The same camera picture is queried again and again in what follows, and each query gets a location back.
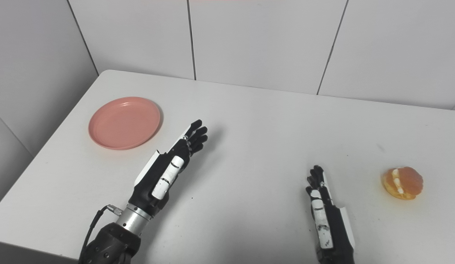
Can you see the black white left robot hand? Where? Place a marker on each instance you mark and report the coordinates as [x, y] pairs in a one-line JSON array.
[[146, 190]]

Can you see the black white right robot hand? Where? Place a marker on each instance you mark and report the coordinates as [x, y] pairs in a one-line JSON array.
[[339, 238]]

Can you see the pink round plate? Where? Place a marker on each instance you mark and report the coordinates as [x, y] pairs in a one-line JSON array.
[[124, 123]]

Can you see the orange cream puff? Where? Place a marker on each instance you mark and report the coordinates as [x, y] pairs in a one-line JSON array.
[[409, 181]]

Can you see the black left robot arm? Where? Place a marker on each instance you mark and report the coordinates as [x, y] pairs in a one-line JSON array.
[[112, 244]]

